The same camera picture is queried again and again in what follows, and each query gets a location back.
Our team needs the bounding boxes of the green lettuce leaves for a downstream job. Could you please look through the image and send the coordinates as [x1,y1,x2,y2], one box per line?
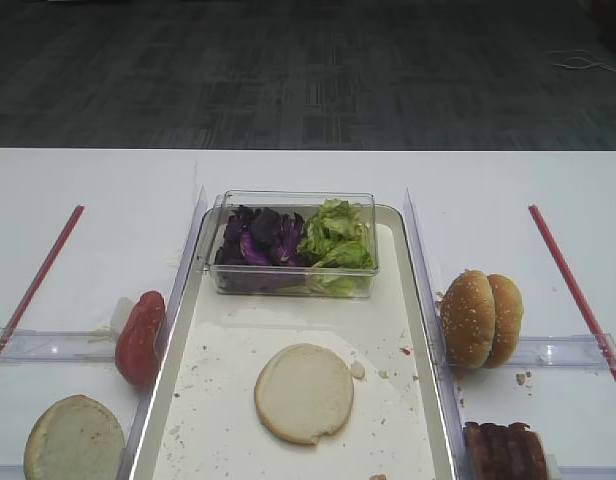
[298,199,375,297]

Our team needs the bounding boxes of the red tomato slice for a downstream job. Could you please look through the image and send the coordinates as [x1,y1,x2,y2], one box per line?
[115,291,166,388]

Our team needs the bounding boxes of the stacked brown meat patties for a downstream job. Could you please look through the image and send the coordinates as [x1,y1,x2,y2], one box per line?
[463,422,550,480]

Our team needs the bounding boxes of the clear plastic salad box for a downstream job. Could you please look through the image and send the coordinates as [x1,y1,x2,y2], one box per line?
[200,190,379,298]

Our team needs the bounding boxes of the purple cabbage leaves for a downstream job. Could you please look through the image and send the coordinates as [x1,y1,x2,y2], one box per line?
[215,205,308,267]

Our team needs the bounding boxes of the right long clear divider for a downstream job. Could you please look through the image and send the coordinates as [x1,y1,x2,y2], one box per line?
[403,190,475,479]

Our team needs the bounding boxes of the long clear divider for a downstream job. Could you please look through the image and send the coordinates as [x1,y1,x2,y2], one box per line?
[403,190,475,479]
[116,187,207,480]

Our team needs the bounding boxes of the left long clear divider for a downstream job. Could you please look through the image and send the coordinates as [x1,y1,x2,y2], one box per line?
[116,187,207,480]

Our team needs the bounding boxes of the bun bottom on tray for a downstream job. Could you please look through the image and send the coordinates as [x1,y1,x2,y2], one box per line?
[254,343,354,445]

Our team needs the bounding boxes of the sesame bun top front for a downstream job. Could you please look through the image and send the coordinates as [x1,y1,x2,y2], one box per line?
[440,270,495,369]

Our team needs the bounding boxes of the sesame bun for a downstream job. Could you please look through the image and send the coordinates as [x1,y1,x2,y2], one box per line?
[440,270,495,369]
[483,274,524,369]

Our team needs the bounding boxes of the sesame bun top rear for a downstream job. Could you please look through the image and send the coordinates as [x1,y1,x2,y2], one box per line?
[483,274,524,369]

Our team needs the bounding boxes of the white metal tray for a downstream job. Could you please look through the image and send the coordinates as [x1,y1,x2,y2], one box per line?
[121,206,455,479]

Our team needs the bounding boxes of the right red strip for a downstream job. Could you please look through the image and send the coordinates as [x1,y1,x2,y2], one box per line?
[528,205,616,384]

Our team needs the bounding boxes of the red strip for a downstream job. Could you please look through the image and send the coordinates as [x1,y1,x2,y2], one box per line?
[0,205,85,356]
[528,205,616,384]

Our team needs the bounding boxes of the left red strip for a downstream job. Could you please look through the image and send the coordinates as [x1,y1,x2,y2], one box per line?
[0,205,85,356]

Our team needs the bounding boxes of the right upper clear holder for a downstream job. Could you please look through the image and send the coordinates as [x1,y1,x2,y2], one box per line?
[503,334,616,371]

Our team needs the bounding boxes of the clear holder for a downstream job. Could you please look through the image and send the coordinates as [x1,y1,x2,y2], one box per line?
[0,465,25,480]
[549,466,616,480]
[0,328,115,363]
[503,334,616,371]

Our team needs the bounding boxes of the bun half left side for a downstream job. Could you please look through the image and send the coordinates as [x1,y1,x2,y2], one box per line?
[23,395,125,480]

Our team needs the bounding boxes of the left upper clear holder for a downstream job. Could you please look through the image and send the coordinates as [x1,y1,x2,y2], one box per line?
[0,328,115,363]

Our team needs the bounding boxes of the right lower clear holder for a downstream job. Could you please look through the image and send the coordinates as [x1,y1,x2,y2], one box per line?
[549,466,616,480]

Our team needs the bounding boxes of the left lower clear holder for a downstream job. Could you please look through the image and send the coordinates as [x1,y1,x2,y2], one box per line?
[0,465,25,480]

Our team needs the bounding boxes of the white cable on floor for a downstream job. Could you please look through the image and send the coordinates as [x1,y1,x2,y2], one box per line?
[546,49,616,80]

